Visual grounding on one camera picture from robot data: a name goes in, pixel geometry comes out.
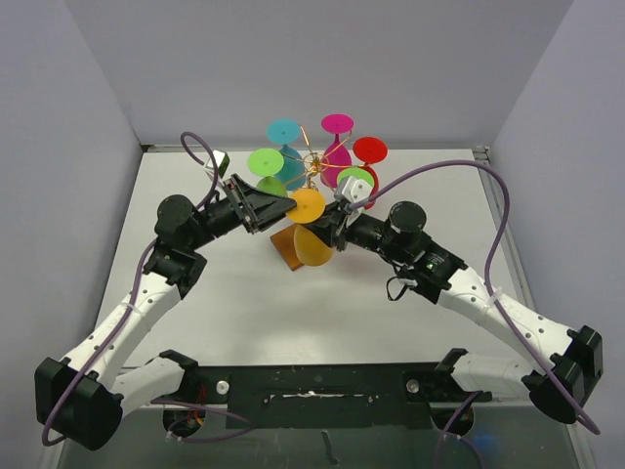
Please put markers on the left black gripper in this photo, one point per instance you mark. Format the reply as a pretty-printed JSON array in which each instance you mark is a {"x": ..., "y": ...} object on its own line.
[{"x": 260, "y": 208}]

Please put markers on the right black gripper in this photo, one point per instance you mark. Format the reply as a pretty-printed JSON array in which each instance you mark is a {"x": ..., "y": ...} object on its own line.
[{"x": 330, "y": 223}]

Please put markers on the orange wine glass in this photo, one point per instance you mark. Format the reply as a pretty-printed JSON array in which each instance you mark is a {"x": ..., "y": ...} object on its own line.
[{"x": 310, "y": 250}]

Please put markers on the green wine glass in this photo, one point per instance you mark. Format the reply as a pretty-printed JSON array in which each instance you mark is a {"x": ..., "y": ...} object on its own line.
[
  {"x": 266, "y": 164},
  {"x": 359, "y": 174}
]

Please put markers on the magenta wine glass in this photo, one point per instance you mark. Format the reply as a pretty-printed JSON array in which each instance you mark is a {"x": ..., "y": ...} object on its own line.
[{"x": 337, "y": 124}]

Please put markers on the red wine glass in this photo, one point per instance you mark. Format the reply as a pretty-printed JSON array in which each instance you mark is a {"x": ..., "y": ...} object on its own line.
[{"x": 370, "y": 151}]

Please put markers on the blue wine glass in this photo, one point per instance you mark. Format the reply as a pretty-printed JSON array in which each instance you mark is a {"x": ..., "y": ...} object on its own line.
[{"x": 284, "y": 132}]

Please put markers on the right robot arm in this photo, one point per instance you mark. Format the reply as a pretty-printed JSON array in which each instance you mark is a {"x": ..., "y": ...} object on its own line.
[{"x": 556, "y": 367}]

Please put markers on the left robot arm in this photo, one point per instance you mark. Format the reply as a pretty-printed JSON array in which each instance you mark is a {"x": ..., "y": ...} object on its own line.
[{"x": 85, "y": 395}]

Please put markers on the wooden rack base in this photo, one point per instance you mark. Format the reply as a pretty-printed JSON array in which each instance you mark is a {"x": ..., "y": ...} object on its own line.
[{"x": 283, "y": 242}]

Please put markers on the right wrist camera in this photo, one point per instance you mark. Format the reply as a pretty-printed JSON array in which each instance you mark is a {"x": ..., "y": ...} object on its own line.
[{"x": 353, "y": 193}]

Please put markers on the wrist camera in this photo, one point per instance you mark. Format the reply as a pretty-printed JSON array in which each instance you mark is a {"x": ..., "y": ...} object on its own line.
[
  {"x": 217, "y": 166},
  {"x": 353, "y": 193}
]

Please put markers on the gold wire glass rack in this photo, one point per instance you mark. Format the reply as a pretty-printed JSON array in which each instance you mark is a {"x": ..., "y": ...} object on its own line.
[{"x": 314, "y": 164}]

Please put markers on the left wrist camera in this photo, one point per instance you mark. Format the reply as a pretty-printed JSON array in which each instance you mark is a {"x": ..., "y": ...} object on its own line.
[{"x": 217, "y": 166}]

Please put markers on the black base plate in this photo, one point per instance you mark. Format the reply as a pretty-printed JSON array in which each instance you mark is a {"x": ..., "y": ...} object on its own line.
[{"x": 339, "y": 396}]

